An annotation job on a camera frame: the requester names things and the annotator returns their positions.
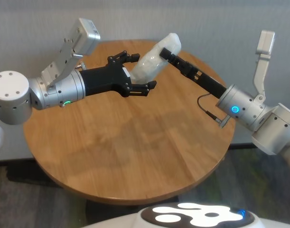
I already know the white robot torso black logo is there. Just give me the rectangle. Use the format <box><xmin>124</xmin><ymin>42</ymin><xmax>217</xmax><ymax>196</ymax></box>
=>
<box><xmin>82</xmin><ymin>201</ymin><xmax>290</xmax><ymax>228</ymax></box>

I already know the white plastic-wrapped sandbag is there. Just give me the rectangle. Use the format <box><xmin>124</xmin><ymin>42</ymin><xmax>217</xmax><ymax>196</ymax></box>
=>
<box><xmin>130</xmin><ymin>32</ymin><xmax>183</xmax><ymax>84</ymax></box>

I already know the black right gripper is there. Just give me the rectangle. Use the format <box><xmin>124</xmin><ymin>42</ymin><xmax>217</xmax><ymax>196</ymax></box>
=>
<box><xmin>159</xmin><ymin>47</ymin><xmax>228</xmax><ymax>98</ymax></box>

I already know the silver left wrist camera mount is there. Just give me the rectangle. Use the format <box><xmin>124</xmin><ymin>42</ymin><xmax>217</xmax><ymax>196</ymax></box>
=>
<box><xmin>40</xmin><ymin>17</ymin><xmax>101</xmax><ymax>90</ymax></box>

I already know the right arm cable with connector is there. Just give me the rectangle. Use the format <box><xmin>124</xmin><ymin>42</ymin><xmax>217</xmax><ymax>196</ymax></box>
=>
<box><xmin>197</xmin><ymin>93</ymin><xmax>232</xmax><ymax>129</ymax></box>

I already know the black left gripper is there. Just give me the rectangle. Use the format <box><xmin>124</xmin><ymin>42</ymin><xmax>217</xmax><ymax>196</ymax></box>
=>
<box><xmin>78</xmin><ymin>49</ymin><xmax>158</xmax><ymax>98</ymax></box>

